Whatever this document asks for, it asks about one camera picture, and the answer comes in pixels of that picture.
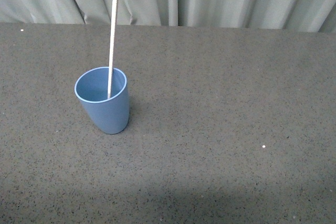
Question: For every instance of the white chopstick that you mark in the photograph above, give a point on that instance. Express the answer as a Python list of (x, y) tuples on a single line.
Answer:
[(114, 12)]

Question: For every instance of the blue plastic cup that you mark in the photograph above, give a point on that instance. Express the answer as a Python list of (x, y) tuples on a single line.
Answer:
[(110, 115)]

